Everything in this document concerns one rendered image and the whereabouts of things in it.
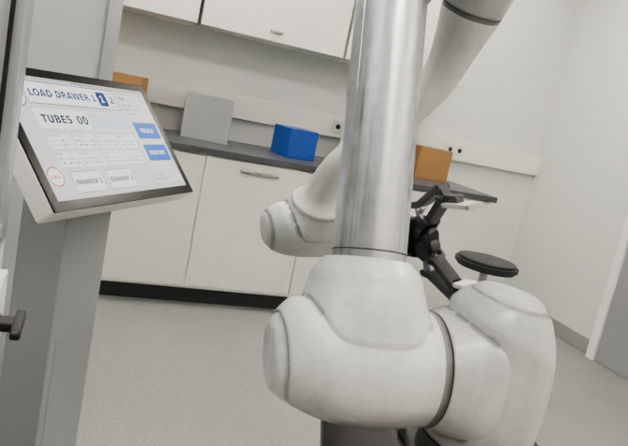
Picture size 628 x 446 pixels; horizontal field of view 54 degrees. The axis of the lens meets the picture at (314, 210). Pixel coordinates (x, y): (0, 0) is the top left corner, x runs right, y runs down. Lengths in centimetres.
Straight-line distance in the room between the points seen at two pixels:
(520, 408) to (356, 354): 23
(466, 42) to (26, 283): 105
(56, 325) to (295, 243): 62
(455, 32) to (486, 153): 382
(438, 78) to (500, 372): 50
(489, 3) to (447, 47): 9
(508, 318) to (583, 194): 394
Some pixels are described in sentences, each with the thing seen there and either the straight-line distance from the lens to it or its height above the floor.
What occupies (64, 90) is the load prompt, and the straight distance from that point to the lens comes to 142.
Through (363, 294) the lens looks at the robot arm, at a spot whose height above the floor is 103.
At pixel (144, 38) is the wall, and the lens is 402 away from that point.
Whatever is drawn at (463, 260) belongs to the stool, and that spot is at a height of 61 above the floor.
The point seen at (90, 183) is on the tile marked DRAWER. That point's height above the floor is 100.
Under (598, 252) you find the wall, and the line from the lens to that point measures 458.
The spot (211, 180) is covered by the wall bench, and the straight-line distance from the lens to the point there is 341.
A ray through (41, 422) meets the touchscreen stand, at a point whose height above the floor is 42.
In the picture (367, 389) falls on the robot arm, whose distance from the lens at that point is 76.
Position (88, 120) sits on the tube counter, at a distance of 142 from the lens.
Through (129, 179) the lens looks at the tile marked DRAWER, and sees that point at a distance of 142.
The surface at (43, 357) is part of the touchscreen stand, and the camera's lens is 153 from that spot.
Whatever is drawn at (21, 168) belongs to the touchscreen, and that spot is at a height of 102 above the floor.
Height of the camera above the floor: 124
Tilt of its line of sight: 10 degrees down
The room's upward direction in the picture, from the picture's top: 12 degrees clockwise
